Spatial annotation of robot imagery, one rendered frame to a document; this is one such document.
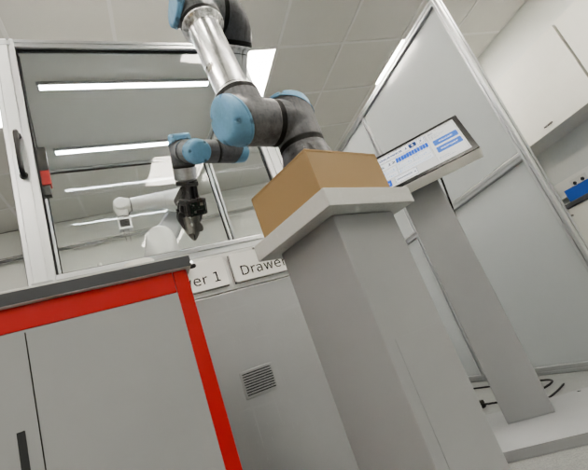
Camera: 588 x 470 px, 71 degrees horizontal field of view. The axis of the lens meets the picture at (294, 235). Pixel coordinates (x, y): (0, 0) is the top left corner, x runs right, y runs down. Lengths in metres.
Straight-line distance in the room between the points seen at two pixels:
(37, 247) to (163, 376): 0.84
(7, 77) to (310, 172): 1.39
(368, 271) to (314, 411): 0.82
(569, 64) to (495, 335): 2.85
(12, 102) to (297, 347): 1.37
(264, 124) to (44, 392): 0.68
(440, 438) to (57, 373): 0.68
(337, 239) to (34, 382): 0.60
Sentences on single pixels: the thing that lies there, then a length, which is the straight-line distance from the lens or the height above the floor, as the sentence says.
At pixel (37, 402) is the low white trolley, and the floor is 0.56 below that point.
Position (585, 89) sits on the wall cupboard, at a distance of 4.07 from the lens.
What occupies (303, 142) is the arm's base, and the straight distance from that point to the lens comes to 1.01.
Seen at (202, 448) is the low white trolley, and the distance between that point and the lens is 0.87.
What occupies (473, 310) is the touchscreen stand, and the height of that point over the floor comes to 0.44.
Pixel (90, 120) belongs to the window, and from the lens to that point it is 1.85.
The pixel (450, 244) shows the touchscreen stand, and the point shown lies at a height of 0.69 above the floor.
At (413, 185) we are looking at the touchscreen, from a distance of 1.68.
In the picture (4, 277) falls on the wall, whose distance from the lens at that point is 5.20.
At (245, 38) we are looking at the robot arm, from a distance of 1.35.
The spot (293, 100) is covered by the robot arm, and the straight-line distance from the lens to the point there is 1.07.
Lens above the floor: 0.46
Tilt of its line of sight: 17 degrees up
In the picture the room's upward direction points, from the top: 21 degrees counter-clockwise
